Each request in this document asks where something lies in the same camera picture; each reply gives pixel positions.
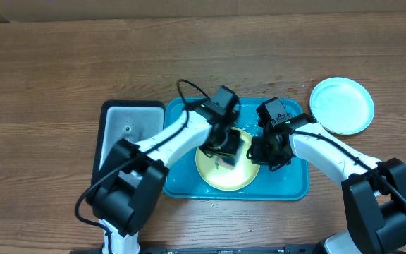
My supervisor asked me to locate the yellow plate front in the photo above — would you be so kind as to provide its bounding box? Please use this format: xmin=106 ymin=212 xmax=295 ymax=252
xmin=195 ymin=128 xmax=259 ymax=191

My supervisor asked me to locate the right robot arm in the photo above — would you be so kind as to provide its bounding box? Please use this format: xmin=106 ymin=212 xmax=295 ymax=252
xmin=247 ymin=97 xmax=406 ymax=253

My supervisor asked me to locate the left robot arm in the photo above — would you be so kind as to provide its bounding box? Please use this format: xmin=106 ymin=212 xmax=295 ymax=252
xmin=80 ymin=86 xmax=242 ymax=253

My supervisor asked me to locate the pink green sponge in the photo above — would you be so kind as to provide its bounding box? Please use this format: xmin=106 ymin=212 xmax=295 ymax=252
xmin=215 ymin=156 xmax=237 ymax=170

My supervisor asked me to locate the teal plastic tray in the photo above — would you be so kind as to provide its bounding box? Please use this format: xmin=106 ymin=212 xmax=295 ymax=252
xmin=163 ymin=97 xmax=309 ymax=201

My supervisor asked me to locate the light blue plate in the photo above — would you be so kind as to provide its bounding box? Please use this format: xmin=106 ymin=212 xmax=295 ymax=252
xmin=309 ymin=77 xmax=375 ymax=135

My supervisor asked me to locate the black metal sponge tray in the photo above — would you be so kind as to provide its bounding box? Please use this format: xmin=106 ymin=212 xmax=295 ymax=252
xmin=91 ymin=100 xmax=165 ymax=183

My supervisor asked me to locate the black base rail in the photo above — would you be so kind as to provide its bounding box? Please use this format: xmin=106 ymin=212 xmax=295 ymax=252
xmin=69 ymin=243 xmax=316 ymax=254

